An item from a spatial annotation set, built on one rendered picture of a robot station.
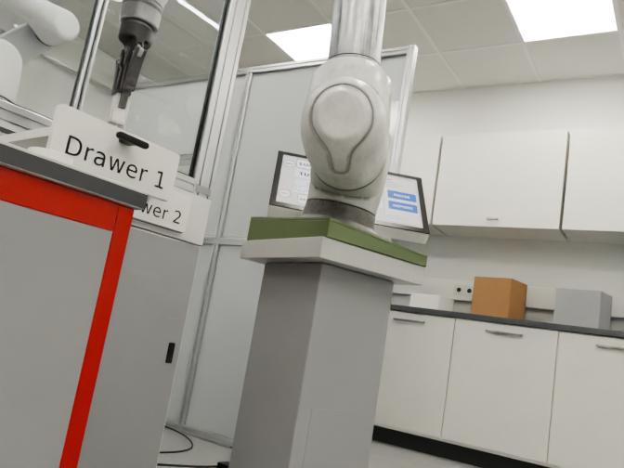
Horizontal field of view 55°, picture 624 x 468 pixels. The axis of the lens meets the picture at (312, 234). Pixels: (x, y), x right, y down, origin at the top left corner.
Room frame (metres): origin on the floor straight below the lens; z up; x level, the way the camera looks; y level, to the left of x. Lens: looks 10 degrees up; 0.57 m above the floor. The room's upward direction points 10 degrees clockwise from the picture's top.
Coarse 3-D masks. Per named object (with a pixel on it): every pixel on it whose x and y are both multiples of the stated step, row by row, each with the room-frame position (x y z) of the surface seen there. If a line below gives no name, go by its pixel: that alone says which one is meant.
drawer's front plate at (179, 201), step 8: (176, 192) 1.70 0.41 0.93; (152, 200) 1.64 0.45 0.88; (176, 200) 1.70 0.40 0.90; (184, 200) 1.72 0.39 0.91; (152, 208) 1.64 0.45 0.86; (168, 208) 1.68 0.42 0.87; (176, 208) 1.70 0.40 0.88; (184, 208) 1.72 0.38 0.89; (136, 216) 1.61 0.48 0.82; (144, 216) 1.63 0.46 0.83; (152, 216) 1.65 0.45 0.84; (160, 216) 1.66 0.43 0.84; (168, 216) 1.69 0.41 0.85; (176, 216) 1.71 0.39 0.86; (184, 216) 1.73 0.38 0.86; (152, 224) 1.67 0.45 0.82; (160, 224) 1.67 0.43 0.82; (168, 224) 1.69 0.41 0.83; (176, 224) 1.71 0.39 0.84; (184, 224) 1.73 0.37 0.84
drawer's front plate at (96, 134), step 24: (72, 120) 1.09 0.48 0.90; (96, 120) 1.13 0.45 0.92; (48, 144) 1.08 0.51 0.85; (72, 144) 1.10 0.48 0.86; (96, 144) 1.14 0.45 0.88; (120, 144) 1.18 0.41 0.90; (96, 168) 1.15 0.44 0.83; (144, 168) 1.23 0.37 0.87; (168, 168) 1.28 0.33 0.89; (168, 192) 1.29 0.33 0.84
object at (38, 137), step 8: (40, 128) 1.15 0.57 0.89; (48, 128) 1.13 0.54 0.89; (0, 136) 1.25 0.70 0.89; (8, 136) 1.23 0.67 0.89; (16, 136) 1.21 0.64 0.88; (24, 136) 1.18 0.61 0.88; (32, 136) 1.16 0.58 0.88; (40, 136) 1.14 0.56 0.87; (16, 144) 1.20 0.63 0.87; (24, 144) 1.17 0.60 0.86; (32, 144) 1.15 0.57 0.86; (40, 144) 1.13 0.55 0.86
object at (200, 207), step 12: (0, 120) 1.31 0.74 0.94; (0, 132) 1.32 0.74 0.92; (12, 132) 1.34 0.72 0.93; (180, 192) 1.73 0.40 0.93; (192, 204) 1.77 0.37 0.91; (204, 204) 1.80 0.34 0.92; (192, 216) 1.78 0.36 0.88; (204, 216) 1.81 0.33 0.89; (144, 228) 1.66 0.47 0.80; (156, 228) 1.68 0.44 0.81; (192, 228) 1.78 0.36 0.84; (204, 228) 1.82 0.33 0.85; (192, 240) 1.79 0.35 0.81
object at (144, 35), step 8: (128, 24) 1.26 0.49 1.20; (136, 24) 1.26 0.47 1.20; (120, 32) 1.27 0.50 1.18; (128, 32) 1.26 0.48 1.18; (136, 32) 1.26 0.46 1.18; (144, 32) 1.27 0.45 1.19; (152, 32) 1.29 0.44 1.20; (120, 40) 1.29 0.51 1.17; (128, 40) 1.28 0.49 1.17; (136, 40) 1.26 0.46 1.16; (144, 40) 1.27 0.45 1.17; (144, 48) 1.31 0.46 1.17; (128, 56) 1.27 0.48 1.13
